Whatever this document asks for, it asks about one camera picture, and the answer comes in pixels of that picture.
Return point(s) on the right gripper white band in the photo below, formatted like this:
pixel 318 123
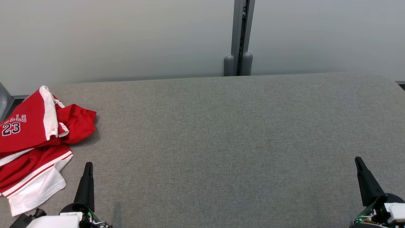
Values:
pixel 392 212

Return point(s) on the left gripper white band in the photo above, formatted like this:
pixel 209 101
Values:
pixel 53 221

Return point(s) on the red jersey with white sleeves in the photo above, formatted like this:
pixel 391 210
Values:
pixel 34 167

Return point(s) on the red Bulls 23 jersey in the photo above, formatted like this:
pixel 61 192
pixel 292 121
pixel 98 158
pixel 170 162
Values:
pixel 31 133

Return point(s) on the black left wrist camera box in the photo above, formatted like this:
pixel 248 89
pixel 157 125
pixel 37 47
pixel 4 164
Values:
pixel 23 221

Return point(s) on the grey round post foot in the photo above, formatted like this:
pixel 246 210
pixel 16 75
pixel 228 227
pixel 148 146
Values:
pixel 247 65
pixel 229 66

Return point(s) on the grey slotted partition post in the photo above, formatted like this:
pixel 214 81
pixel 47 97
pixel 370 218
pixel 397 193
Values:
pixel 235 31

